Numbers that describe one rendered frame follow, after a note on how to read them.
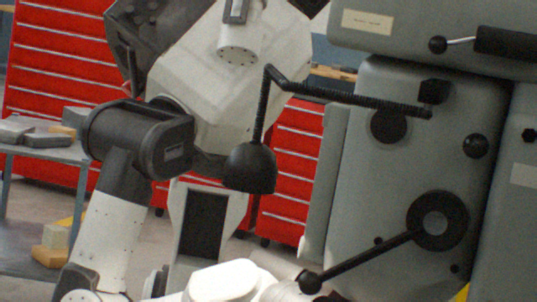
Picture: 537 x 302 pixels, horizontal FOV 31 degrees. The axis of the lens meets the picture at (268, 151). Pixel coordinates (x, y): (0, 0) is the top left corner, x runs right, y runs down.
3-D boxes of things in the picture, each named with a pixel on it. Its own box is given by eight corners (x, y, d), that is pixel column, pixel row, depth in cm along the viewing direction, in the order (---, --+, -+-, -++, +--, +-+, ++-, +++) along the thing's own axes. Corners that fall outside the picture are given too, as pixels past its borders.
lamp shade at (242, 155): (219, 177, 132) (226, 132, 131) (271, 184, 133) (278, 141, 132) (223, 190, 125) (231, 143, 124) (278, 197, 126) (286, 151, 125)
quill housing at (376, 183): (303, 304, 120) (351, 49, 115) (341, 266, 140) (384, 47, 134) (455, 346, 115) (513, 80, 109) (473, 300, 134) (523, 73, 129)
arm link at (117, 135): (70, 181, 154) (99, 100, 154) (105, 191, 161) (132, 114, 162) (126, 200, 148) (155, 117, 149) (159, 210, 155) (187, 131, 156)
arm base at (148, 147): (88, 179, 160) (71, 122, 153) (138, 137, 168) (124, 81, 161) (159, 203, 152) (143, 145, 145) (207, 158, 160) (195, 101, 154)
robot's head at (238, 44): (214, 68, 153) (216, 42, 145) (225, 12, 157) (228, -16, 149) (255, 75, 153) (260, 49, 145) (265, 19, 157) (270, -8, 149)
